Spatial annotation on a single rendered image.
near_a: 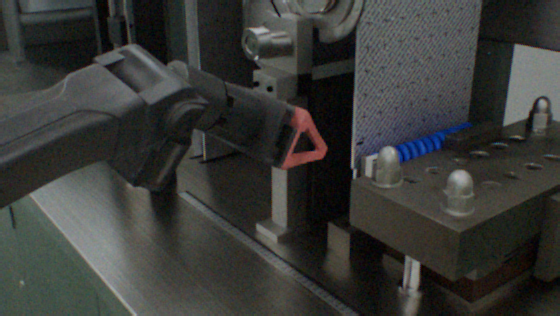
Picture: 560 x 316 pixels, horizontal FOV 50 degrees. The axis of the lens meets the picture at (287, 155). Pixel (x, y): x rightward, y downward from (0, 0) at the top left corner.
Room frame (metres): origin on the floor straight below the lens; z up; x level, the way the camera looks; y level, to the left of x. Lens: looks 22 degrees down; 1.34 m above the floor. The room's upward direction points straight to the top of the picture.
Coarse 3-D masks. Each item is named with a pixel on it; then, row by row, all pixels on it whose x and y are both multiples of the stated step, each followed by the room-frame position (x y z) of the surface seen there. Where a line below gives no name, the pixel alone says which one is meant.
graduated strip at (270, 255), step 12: (192, 204) 0.85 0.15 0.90; (204, 204) 0.85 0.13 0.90; (216, 216) 0.81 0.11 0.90; (228, 228) 0.77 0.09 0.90; (240, 228) 0.77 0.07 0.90; (240, 240) 0.74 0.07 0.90; (252, 240) 0.74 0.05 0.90; (264, 252) 0.71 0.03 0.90; (276, 252) 0.71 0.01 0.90; (276, 264) 0.68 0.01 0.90; (288, 264) 0.68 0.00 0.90; (300, 276) 0.65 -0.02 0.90; (312, 288) 0.62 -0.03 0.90; (324, 288) 0.62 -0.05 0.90; (324, 300) 0.60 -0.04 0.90; (336, 300) 0.60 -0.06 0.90; (348, 312) 0.58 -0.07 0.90; (360, 312) 0.58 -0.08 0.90
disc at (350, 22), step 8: (360, 0) 0.71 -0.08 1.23; (296, 8) 0.80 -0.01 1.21; (352, 8) 0.72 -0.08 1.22; (360, 8) 0.71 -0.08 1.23; (352, 16) 0.72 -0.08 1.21; (360, 16) 0.71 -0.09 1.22; (344, 24) 0.73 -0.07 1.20; (352, 24) 0.72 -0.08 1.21; (320, 32) 0.76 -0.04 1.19; (328, 32) 0.75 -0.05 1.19; (336, 32) 0.74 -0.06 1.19; (344, 32) 0.73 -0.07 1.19; (320, 40) 0.76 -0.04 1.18; (328, 40) 0.75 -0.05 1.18; (336, 40) 0.74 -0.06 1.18
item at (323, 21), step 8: (344, 0) 0.72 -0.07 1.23; (352, 0) 0.72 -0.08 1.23; (336, 8) 0.73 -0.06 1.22; (344, 8) 0.72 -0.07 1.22; (312, 16) 0.77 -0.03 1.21; (320, 16) 0.76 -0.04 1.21; (328, 16) 0.75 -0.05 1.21; (336, 16) 0.73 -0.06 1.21; (344, 16) 0.73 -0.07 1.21; (320, 24) 0.76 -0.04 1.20; (328, 24) 0.74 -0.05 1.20; (336, 24) 0.73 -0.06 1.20
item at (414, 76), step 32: (384, 32) 0.74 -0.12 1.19; (416, 32) 0.78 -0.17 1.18; (448, 32) 0.82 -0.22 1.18; (384, 64) 0.74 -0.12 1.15; (416, 64) 0.78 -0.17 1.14; (448, 64) 0.82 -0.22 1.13; (384, 96) 0.75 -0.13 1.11; (416, 96) 0.78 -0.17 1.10; (448, 96) 0.83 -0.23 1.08; (384, 128) 0.75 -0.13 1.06; (416, 128) 0.79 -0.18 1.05; (352, 160) 0.72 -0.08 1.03
